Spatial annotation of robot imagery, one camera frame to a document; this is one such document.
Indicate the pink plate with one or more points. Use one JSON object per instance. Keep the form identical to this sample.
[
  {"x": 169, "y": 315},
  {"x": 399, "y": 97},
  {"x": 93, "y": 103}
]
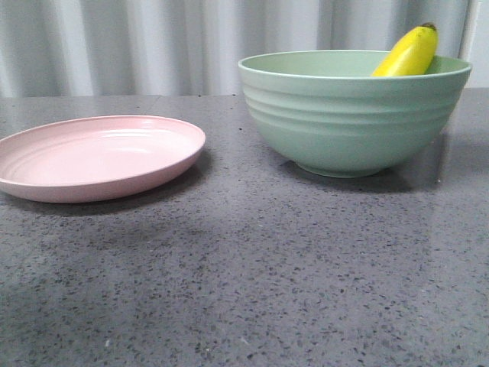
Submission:
[{"x": 98, "y": 158}]

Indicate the green ribbed bowl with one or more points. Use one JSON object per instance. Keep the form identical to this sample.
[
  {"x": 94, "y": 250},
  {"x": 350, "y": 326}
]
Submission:
[{"x": 327, "y": 112}]

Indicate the white curtain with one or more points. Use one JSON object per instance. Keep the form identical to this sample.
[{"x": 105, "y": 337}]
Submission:
[{"x": 97, "y": 48}]

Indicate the yellow banana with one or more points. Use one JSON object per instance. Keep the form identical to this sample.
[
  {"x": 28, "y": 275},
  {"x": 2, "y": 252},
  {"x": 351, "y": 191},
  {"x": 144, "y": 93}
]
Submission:
[{"x": 412, "y": 54}]

